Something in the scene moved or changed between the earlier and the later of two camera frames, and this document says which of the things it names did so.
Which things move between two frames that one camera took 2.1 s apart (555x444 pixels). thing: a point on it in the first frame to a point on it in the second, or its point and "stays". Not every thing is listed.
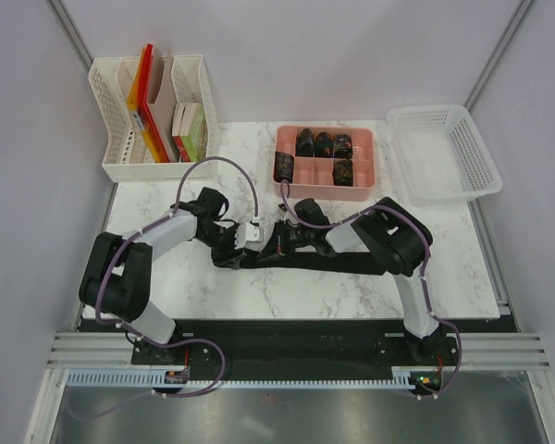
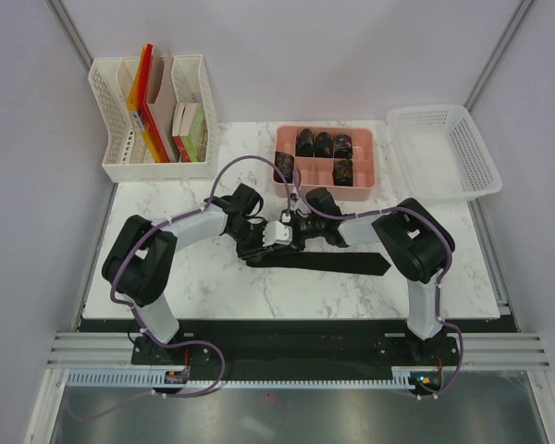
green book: (196, 143) stays
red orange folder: (139, 109) stays
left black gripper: (229, 257) to (245, 252)
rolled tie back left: (305, 144) stays
